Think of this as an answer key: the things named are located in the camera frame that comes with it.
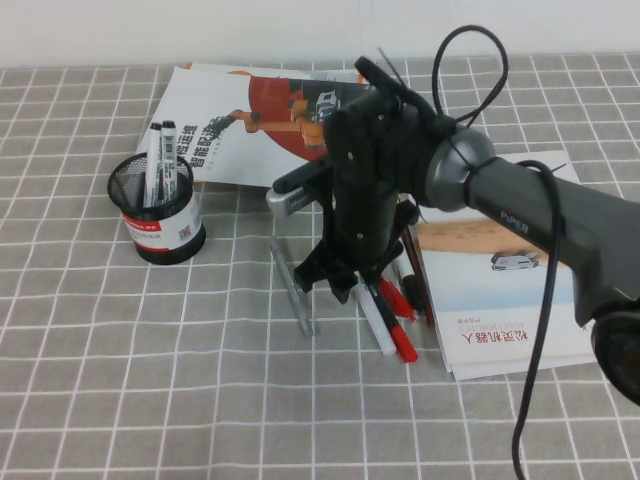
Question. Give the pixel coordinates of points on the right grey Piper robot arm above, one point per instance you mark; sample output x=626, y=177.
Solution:
x=510, y=200

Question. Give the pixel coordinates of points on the black mesh pen holder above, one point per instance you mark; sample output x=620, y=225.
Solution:
x=165, y=235

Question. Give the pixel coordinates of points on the brochure with orange robot arm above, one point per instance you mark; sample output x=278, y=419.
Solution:
x=235, y=160

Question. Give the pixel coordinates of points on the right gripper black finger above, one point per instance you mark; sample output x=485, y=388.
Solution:
x=344, y=290
x=306, y=277

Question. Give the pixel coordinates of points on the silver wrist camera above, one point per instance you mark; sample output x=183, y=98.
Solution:
x=295, y=200

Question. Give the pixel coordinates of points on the booklet with desert picture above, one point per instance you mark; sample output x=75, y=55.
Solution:
x=475, y=300

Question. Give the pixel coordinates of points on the white marker with barcode label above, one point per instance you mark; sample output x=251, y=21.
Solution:
x=151, y=165
x=168, y=150

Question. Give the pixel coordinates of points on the all-white marker pen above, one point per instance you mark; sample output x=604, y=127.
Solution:
x=380, y=330

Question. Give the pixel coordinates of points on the grey checked tablecloth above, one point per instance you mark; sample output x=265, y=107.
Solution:
x=150, y=400

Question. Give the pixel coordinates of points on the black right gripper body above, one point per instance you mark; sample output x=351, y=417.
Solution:
x=370, y=165

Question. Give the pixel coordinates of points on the red and black marker pen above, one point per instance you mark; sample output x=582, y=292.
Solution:
x=406, y=350

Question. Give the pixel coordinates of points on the white marker with black cap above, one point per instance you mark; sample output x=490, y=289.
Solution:
x=412, y=292

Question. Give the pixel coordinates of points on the dark red pencil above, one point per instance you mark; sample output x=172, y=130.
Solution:
x=423, y=295

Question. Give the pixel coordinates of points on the grey pen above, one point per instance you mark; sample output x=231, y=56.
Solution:
x=303, y=315

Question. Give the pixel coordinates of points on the short red gel pen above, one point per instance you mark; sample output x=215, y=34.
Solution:
x=400, y=302

